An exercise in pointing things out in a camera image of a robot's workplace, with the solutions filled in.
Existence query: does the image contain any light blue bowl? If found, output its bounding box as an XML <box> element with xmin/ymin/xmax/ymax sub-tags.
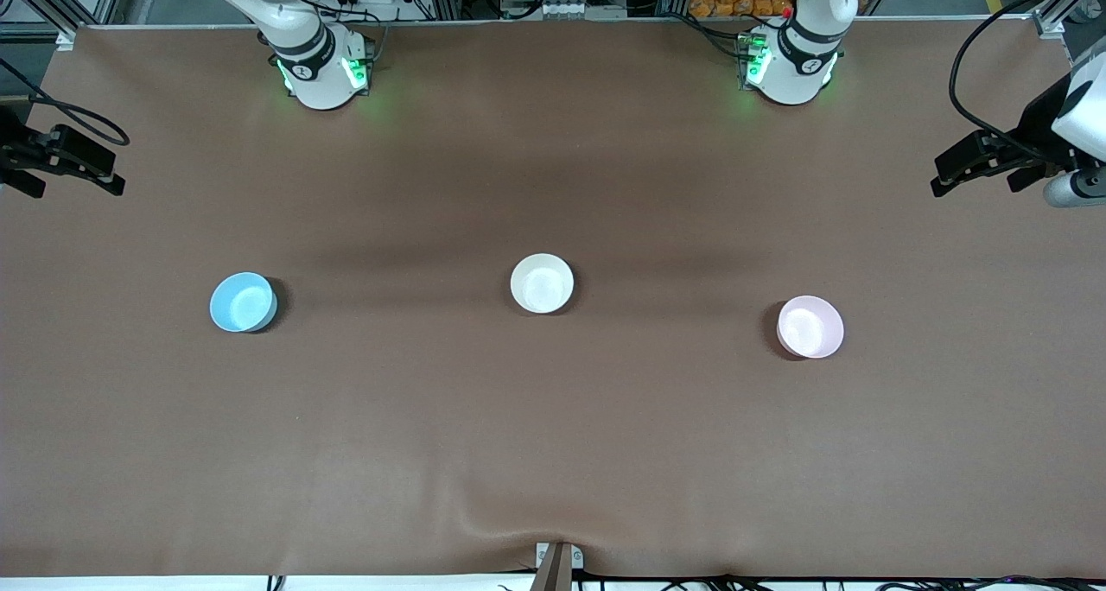
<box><xmin>209</xmin><ymin>271</ymin><xmax>279</xmax><ymax>334</ymax></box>

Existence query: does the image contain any pink bowl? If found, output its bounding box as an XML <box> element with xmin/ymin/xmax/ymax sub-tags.
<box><xmin>776</xmin><ymin>295</ymin><xmax>846</xmax><ymax>360</ymax></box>

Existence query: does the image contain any white cup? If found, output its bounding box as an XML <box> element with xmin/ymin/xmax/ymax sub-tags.
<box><xmin>510</xmin><ymin>253</ymin><xmax>575</xmax><ymax>315</ymax></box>

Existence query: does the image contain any brown table mat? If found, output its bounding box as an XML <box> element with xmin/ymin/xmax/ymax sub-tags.
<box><xmin>0</xmin><ymin>19</ymin><xmax>1106</xmax><ymax>580</ymax></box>

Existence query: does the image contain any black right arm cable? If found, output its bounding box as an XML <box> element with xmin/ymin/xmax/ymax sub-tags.
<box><xmin>0</xmin><ymin>55</ymin><xmax>131</xmax><ymax>148</ymax></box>

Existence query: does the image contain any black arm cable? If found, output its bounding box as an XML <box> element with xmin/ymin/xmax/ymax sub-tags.
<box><xmin>0</xmin><ymin>55</ymin><xmax>131</xmax><ymax>148</ymax></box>
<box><xmin>948</xmin><ymin>0</ymin><xmax>1106</xmax><ymax>167</ymax></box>

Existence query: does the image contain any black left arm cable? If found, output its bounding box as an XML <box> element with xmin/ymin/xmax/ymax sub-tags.
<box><xmin>948</xmin><ymin>0</ymin><xmax>1106</xmax><ymax>167</ymax></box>

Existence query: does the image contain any aluminium frame profile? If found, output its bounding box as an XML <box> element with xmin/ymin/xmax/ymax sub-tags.
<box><xmin>1028</xmin><ymin>0</ymin><xmax>1106</xmax><ymax>41</ymax></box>
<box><xmin>0</xmin><ymin>0</ymin><xmax>80</xmax><ymax>52</ymax></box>

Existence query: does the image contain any metal table edge bracket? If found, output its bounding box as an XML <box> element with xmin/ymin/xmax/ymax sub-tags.
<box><xmin>529</xmin><ymin>541</ymin><xmax>586</xmax><ymax>591</ymax></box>

